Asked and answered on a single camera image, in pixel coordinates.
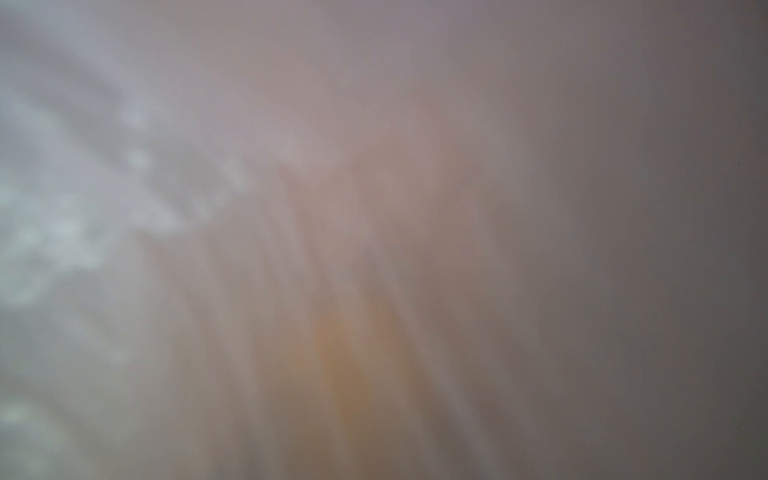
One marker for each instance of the pink plastic bag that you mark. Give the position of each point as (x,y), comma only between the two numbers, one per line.
(383,239)

